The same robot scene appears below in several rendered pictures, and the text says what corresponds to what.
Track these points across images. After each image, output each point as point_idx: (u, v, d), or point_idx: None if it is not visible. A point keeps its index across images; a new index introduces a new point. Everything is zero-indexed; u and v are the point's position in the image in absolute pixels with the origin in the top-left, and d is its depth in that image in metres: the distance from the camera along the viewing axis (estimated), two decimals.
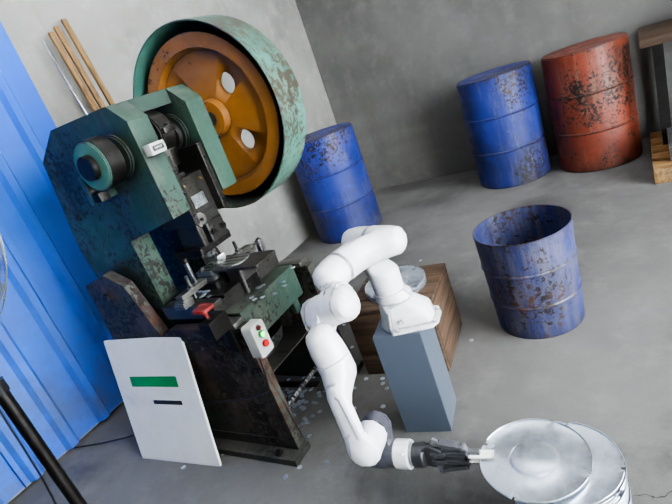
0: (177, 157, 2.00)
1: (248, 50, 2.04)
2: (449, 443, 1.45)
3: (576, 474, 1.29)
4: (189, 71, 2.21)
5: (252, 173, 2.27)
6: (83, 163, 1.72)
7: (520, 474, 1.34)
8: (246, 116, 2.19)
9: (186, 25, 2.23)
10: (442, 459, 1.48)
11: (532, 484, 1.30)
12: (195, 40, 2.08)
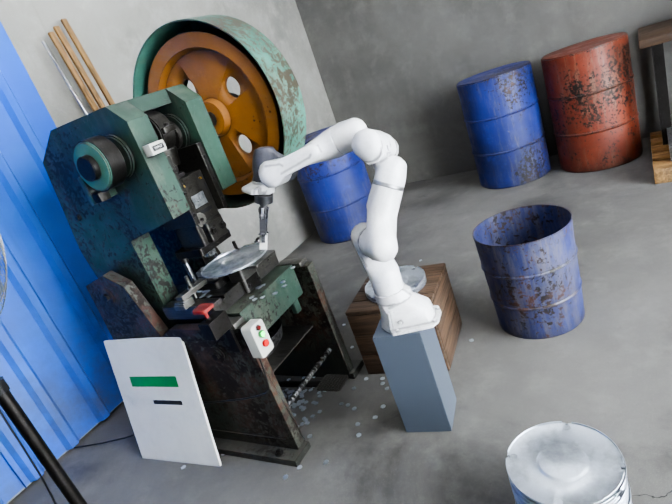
0: (177, 157, 2.00)
1: None
2: None
3: (209, 268, 2.12)
4: (234, 163, 2.34)
5: (172, 56, 2.17)
6: (83, 163, 1.72)
7: (239, 254, 2.16)
8: None
9: (186, 25, 2.23)
10: (266, 215, 2.03)
11: (231, 255, 2.18)
12: None
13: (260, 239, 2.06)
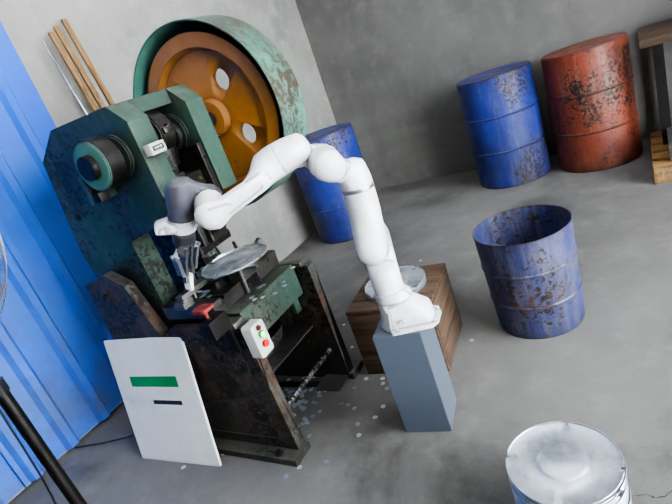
0: (177, 157, 2.00)
1: None
2: (196, 256, 1.76)
3: (215, 274, 2.02)
4: None
5: (238, 66, 2.05)
6: (83, 163, 1.72)
7: (225, 260, 2.15)
8: (200, 78, 2.20)
9: (186, 25, 2.23)
10: (186, 255, 1.70)
11: (216, 265, 2.13)
12: None
13: (184, 278, 1.76)
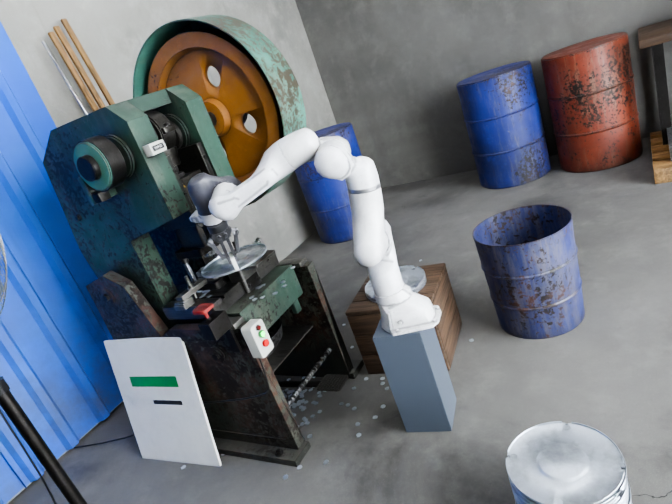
0: (177, 157, 2.00)
1: (218, 32, 2.07)
2: (238, 241, 1.91)
3: (260, 250, 2.11)
4: (179, 85, 2.27)
5: None
6: (83, 163, 1.72)
7: (233, 265, 2.04)
8: (239, 99, 2.16)
9: (186, 25, 2.23)
10: (222, 241, 1.88)
11: (242, 263, 2.03)
12: (172, 48, 2.16)
13: (230, 259, 1.96)
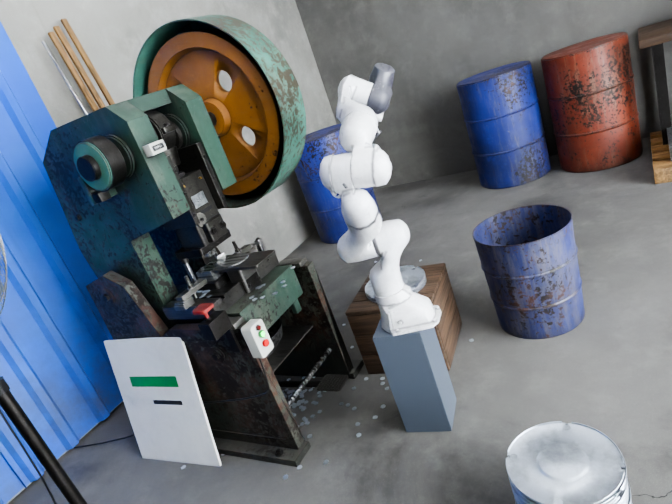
0: (177, 157, 2.00)
1: None
2: None
3: None
4: (242, 159, 2.31)
5: (164, 67, 2.22)
6: (83, 163, 1.72)
7: None
8: None
9: (186, 25, 2.23)
10: None
11: None
12: (227, 188, 2.38)
13: None
